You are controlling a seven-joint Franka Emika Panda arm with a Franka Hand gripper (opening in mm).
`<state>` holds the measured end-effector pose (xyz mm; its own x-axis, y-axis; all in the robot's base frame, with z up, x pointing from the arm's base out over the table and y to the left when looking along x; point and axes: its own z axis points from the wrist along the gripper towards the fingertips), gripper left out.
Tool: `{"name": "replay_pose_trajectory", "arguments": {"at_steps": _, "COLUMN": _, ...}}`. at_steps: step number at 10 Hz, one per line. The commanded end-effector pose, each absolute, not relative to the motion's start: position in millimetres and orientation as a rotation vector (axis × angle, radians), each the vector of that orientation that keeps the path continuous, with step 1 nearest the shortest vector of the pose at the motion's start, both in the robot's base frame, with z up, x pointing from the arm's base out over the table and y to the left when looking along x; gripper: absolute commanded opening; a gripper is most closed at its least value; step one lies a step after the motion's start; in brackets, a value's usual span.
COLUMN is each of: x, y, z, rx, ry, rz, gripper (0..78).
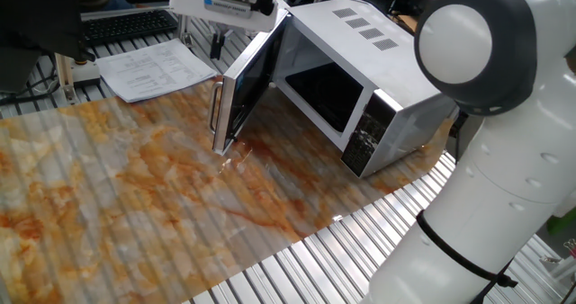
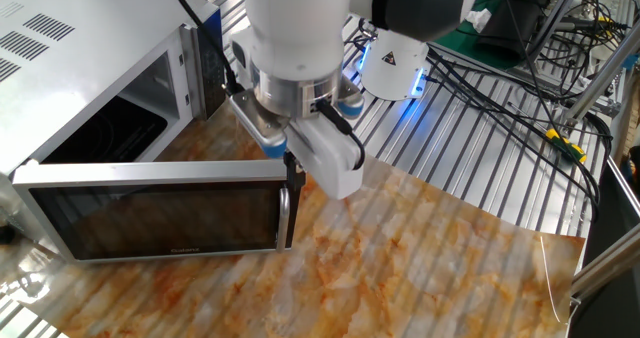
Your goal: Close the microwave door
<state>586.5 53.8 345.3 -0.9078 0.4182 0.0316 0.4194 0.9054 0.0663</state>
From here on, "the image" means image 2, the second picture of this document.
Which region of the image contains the crumpled white paper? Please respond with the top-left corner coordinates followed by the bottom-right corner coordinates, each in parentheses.
top-left (464, 7), bottom-right (494, 33)

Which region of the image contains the silver bracket with blue caps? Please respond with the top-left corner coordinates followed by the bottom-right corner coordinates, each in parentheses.
top-left (228, 75), bottom-right (366, 159)

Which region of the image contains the yellow green screwdriver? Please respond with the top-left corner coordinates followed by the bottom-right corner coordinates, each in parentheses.
top-left (544, 127), bottom-right (589, 164)

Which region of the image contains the silver microwave body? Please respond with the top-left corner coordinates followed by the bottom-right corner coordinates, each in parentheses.
top-left (0, 0), bottom-right (229, 239)

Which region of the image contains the slanted aluminium frame post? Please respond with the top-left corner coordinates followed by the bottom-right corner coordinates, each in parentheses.
top-left (564, 37), bottom-right (640, 124)

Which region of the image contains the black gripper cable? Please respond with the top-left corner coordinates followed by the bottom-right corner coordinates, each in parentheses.
top-left (314, 100), bottom-right (367, 172)

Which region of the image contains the low aluminium frame bar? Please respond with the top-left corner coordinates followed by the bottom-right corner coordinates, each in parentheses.
top-left (569, 247), bottom-right (640, 299)

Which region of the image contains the black pouch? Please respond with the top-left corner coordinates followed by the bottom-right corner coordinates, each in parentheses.
top-left (474, 0), bottom-right (557, 62)

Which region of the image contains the orange marble pattern mat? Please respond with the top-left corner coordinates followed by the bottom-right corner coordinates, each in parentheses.
top-left (0, 102), bottom-right (586, 338)

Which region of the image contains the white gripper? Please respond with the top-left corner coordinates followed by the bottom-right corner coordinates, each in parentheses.
top-left (283, 117), bottom-right (365, 201)

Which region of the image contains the green mat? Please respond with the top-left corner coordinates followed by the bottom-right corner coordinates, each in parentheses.
top-left (432, 0), bottom-right (526, 72)

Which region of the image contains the black cable bundle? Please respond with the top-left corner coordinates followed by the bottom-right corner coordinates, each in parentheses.
top-left (352, 0), bottom-right (631, 222)

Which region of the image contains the microwave door with handle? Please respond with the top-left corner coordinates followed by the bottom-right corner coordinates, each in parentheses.
top-left (12, 160), bottom-right (301, 264)

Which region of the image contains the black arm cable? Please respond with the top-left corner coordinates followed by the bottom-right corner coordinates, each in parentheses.
top-left (167, 0), bottom-right (242, 97)

